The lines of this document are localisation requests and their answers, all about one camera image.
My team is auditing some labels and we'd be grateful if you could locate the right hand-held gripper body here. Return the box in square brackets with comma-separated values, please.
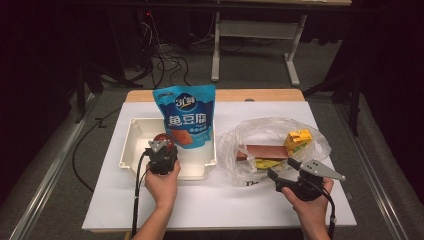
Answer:
[282, 159, 348, 202]

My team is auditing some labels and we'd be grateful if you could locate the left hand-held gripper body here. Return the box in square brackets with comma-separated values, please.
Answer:
[145, 137, 180, 176]

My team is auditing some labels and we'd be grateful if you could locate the red can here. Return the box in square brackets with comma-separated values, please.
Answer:
[152, 132, 177, 153]

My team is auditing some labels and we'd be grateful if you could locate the yellow juice carton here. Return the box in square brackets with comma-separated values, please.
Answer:
[282, 128, 314, 157]

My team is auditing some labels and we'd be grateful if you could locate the long brown box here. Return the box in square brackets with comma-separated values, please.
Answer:
[236, 143, 290, 162]

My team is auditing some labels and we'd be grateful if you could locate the white plastic tray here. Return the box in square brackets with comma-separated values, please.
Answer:
[118, 116, 218, 182]

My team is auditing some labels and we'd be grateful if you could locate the clear plastic bag smiley print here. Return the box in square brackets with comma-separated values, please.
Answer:
[218, 116, 333, 186]

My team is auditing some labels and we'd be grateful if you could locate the blue snack pouch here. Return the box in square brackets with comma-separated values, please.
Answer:
[152, 84, 217, 150]

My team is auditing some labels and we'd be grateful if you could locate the person's right hand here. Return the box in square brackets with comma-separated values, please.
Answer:
[281, 177, 335, 232]

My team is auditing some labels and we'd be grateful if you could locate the person's left hand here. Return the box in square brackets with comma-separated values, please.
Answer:
[143, 159, 183, 210]

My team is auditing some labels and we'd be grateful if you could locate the white table mat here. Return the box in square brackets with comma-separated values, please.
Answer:
[81, 100, 358, 232]

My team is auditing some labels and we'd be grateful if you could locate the black stand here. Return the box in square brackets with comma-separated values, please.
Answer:
[301, 66, 364, 138]
[73, 61, 145, 125]

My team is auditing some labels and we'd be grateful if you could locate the white-legged desk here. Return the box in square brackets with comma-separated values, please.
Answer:
[210, 0, 353, 88]

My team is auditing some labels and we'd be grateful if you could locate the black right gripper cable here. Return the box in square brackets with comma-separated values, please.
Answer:
[321, 189, 338, 240]

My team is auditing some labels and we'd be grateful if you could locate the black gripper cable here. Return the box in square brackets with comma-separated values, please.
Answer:
[321, 189, 338, 240]
[131, 149, 152, 238]

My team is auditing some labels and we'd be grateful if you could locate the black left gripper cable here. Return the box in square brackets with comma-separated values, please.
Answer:
[131, 149, 152, 238]

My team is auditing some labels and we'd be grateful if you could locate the metal floor rail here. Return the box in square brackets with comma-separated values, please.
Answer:
[334, 101, 410, 240]
[8, 93, 98, 240]

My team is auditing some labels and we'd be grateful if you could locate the black floor cable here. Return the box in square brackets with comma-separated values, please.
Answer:
[71, 107, 123, 194]

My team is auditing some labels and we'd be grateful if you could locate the tangle of floor cables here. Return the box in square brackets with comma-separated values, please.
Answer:
[133, 9, 218, 90]

